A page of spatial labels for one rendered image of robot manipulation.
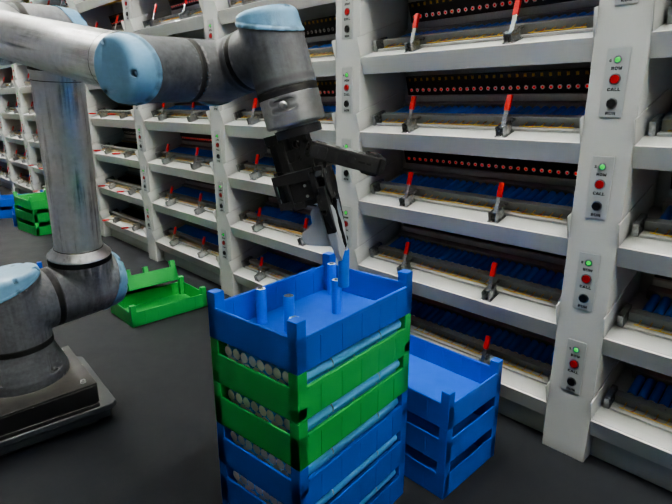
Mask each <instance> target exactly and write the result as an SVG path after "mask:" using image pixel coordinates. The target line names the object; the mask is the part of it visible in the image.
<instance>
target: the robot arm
mask: <svg viewBox="0 0 672 504"><path fill-rule="evenodd" d="M235 25H236V27H237V28H238V30H236V31H234V32H232V33H230V34H228V35H226V36H224V37H222V38H220V39H218V40H205V39H192V38H179V37H166V36H154V35H145V34H139V33H134V32H128V31H112V30H107V29H101V28H96V27H90V26H88V25H87V23H86V21H85V20H84V18H83V17H82V16H81V15H80V14H79V13H78V12H77V11H75V10H73V9H71V8H65V7H60V6H57V5H41V4H32V3H22V2H11V1H5V0H0V65H2V66H6V65H12V64H15V63H19V64H22V65H26V66H27V71H28V72H29V77H30V84H31V91H32V98H33V105H34V112H35V119H36V125H37V132H38V139H39V146H40V153H41V160H42V167H43V174H44V181H45V188H46V195H47V202H48V209H49V216H50V223H51V230H52V237H53V244H54V247H53V248H52V249H51V250H50V251H49V252H48V253H47V255H46V258H47V265H48V266H47V267H44V268H39V267H38V266H37V265H36V264H34V263H23V264H22V263H15V264H9V265H5V266H1V267H0V398H7V397H15V396H20V395H25V394H28V393H32V392H35V391H38V390H40V389H43V388H45V387H47V386H49V385H51V384H53V383H55V382H56V381H58V380H59V379H61V378H62V377H63V376H64V375H65V374H66V373H67V372H68V370H69V361H68V358H67V356H66V354H65V353H64V352H63V350H62V349H61V348H60V346H59V345H58V344H57V342H56V341H55V339H54V334H53V330H52V328H53V327H56V326H59V325H62V324H65V323H67V322H70V321H73V320H76V319H79V318H82V317H84V316H87V315H90V314H93V313H96V312H99V311H102V310H106V309H108V308H110V307H111V306H114V305H116V304H118V303H120V302H121V301H122V300H123V299H124V297H125V295H126V293H127V288H128V286H127V284H128V278H127V272H126V269H125V266H124V264H123V262H122V261H120V257H119V256H118V255H117V254H116V253H114V252H112V251H111V248H110V247H109V246H107V245H106V244H104V243H103V242H102V237H101V228H100V218H99V209H98V199H97V190H96V180H95V171H94V162H93V152H92V143H91V133H90V124H89V114H88V105H87V96H86V86H85V83H87V84H90V85H93V86H97V87H100V88H101V89H102V90H103V92H104V93H105V94H106V95H107V96H108V97H109V98H110V99H112V100H113V101H115V102H118V103H121V104H128V105H143V104H147V103H174V102H198V103H200V104H203V105H206V106H220V105H225V104H227V103H229V102H231V101H233V100H234V99H237V98H240V97H242V96H245V95H248V94H250V93H253V92H256V94H257V98H258V101H259V104H260V107H261V111H262V114H263V118H264V121H265V125H266V128H267V131H269V132H271V131H275V130H276V131H277V132H276V133H275V135H274V136H270V137H266V138H263V139H264V143H265V146H266V147H269V148H270V151H271V155H272V158H273V162H274V165H275V169H276V172H277V173H275V174H274V177H273V178H271V180H272V183H273V187H274V190H275V194H276V197H277V201H278V204H279V208H280V211H281V212H282V211H287V210H293V211H296V210H300V209H304V208H306V207H307V206H308V205H312V204H316V203H317V206H316V207H314V208H313V209H312V210H311V212H310V216H311V221H312V224H311V225H310V226H309V228H308V229H306V230H305V231H304V232H303V233H302V240H303V242H304V243H305V244H306V245H314V246H330V247H332V249H333V251H334V254H335V256H336V258H337V260H338V261H342V259H343V255H344V251H345V247H346V248H347V245H348V244H347V236H346V229H345V223H344V216H343V211H342V205H341V201H340V196H339V193H338V186H337V181H336V177H335V175H334V171H333V168H332V166H331V165H330V163H332V164H336V165H340V166H343V167H347V168H351V169H355V170H359V171H360V173H362V174H366V175H367V176H374V177H376V176H377V175H378V176H380V175H381V174H382V173H383V172H384V169H385V165H386V159H385V158H384V157H382V155H381V154H378V153H376V152H374V151H372V152H370V151H366V152H361V151H357V150H353V149H349V148H345V147H341V146H338V145H334V144H330V143H326V142H322V141H318V140H314V141H312V139H311V137H310V133H311V132H314V131H318V130H322V126H321V122H320V121H318V120H317V119H320V118H323V117H324V116H325V112H324V108H323V104H322V100H321V96H320V92H319V88H318V86H317V82H316V78H315V74H314V70H313V66H312V62H311V58H310V54H309V50H308V46H307V42H306V39H305V35H304V30H305V29H304V27H303V26H302V23H301V20H300V17H299V13H298V11H297V9H296V8H295V7H294V6H292V5H289V4H271V5H264V6H259V7H255V8H251V9H248V10H245V11H243V12H241V13H239V14H238V15H237V16H236V22H235ZM297 141H299V142H298V146H299V147H298V146H297ZM277 187H278V191H279V194H280V197H279V194H278V191H277ZM280 198H281V201H282V204H281V201H280Z"/></svg>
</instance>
